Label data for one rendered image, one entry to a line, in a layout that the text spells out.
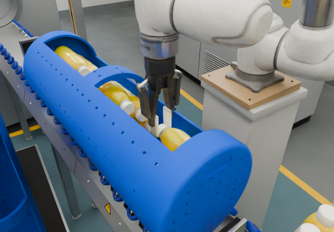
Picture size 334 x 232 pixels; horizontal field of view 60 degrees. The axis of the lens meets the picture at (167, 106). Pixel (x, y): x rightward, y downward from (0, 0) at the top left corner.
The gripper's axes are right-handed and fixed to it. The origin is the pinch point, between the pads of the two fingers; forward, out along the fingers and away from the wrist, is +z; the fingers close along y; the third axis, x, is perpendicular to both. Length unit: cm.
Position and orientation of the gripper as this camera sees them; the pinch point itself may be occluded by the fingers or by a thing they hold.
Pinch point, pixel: (160, 121)
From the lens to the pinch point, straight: 80.1
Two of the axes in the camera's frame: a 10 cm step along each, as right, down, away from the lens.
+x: 6.2, 4.4, -6.5
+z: 0.0, 8.3, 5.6
